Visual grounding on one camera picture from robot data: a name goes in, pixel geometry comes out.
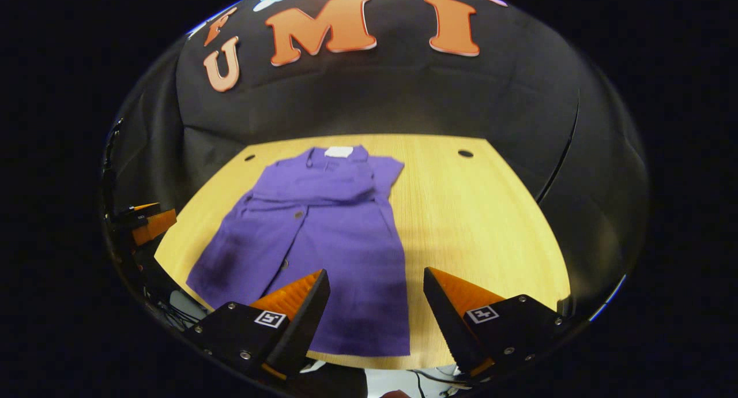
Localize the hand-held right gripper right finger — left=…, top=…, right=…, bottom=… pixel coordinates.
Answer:
left=423, top=266, right=571, bottom=380

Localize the tangle of dark cables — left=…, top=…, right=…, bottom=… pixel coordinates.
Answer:
left=147, top=288, right=208, bottom=329

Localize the purple button shirt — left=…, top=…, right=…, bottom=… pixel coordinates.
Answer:
left=186, top=145, right=411, bottom=357

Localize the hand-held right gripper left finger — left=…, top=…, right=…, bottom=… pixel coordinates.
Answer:
left=195, top=268, right=332, bottom=382

